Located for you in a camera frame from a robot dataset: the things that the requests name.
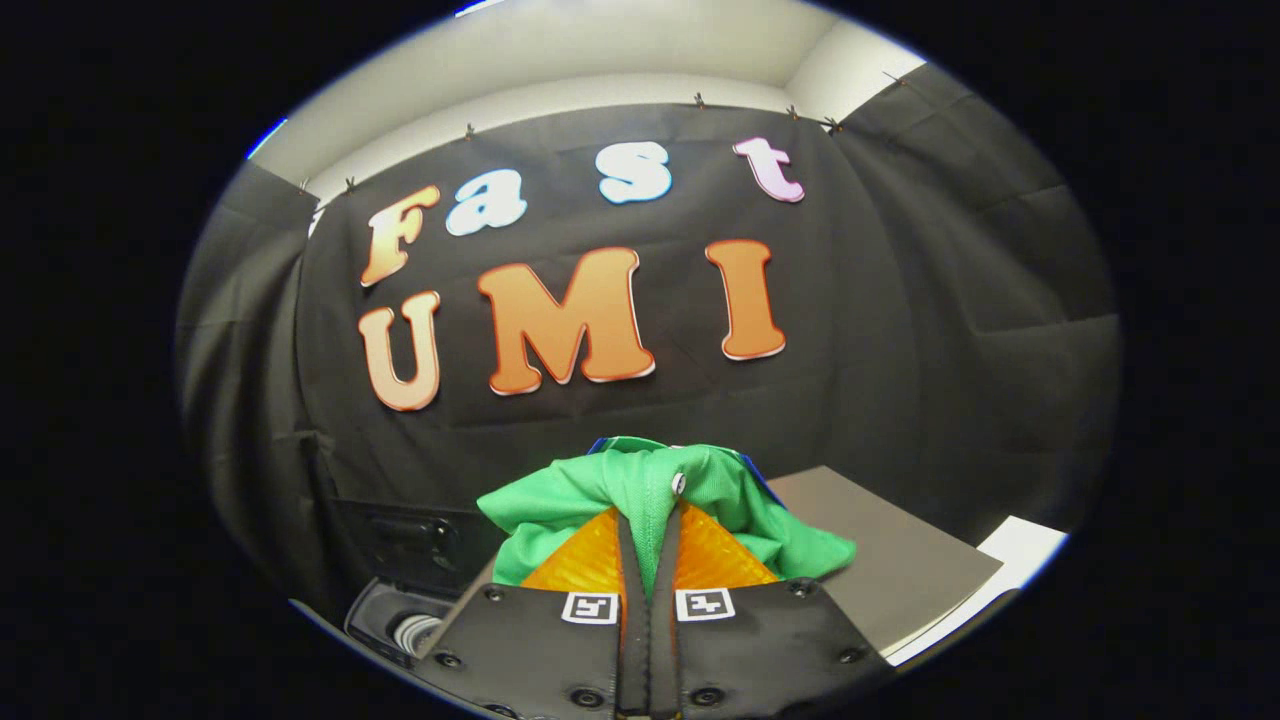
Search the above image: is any row of black cloth clips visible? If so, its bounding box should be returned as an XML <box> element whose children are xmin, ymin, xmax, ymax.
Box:
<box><xmin>297</xmin><ymin>72</ymin><xmax>906</xmax><ymax>195</ymax></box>

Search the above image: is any black backdrop cloth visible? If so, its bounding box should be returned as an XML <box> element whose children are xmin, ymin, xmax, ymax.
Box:
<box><xmin>175</xmin><ymin>60</ymin><xmax>1121</xmax><ymax>626</ymax></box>

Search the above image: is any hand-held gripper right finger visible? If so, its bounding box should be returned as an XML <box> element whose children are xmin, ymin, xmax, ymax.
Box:
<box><xmin>648</xmin><ymin>501</ymin><xmax>893</xmax><ymax>720</ymax></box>

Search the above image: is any white table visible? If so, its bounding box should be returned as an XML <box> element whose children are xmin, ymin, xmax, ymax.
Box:
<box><xmin>885</xmin><ymin>515</ymin><xmax>1069</xmax><ymax>669</ymax></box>

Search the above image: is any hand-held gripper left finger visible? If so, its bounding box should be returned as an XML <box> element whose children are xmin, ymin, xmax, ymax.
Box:
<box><xmin>413</xmin><ymin>505</ymin><xmax>653</xmax><ymax>720</ymax></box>

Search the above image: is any green polo shirt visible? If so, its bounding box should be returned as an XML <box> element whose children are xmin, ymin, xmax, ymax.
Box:
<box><xmin>477</xmin><ymin>436</ymin><xmax>858</xmax><ymax>601</ymax></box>

